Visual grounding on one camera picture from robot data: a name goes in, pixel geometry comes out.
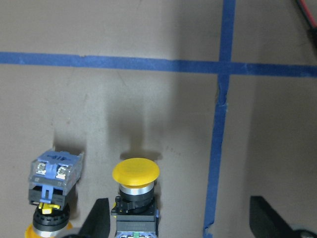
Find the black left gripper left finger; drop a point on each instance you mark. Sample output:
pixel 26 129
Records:
pixel 97 223

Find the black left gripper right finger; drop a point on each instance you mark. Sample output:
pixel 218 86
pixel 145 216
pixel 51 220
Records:
pixel 265 222

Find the yellow mushroom push button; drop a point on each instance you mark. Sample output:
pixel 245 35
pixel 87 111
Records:
pixel 135 208

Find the yellow button lying sideways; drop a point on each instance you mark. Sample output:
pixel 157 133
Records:
pixel 52 187

